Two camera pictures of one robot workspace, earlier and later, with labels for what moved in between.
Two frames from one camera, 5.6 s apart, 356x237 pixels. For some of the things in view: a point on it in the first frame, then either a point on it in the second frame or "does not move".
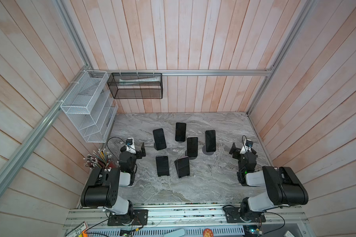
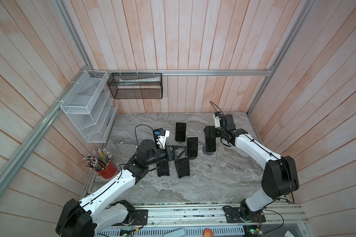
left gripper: [138, 153] → [174, 156]
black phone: [210, 140] does not move
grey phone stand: [206, 153] does not move
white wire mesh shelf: [91, 107] does not move
